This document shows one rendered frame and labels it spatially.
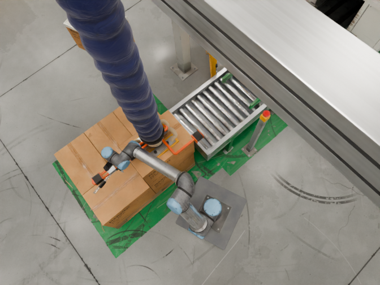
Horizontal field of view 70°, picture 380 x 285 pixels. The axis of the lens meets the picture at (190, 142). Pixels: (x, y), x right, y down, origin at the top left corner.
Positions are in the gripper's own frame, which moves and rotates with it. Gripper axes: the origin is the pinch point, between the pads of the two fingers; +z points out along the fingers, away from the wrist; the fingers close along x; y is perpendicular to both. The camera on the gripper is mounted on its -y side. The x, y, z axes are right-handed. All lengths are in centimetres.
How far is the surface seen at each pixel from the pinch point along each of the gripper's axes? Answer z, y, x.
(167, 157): 13.1, 39.1, -16.8
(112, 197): 53, -27, -2
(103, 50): -131, 34, -8
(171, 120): 13, 66, 11
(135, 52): -116, 48, -6
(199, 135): -3, 72, -25
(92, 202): 53, -46, 8
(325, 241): 107, 126, -181
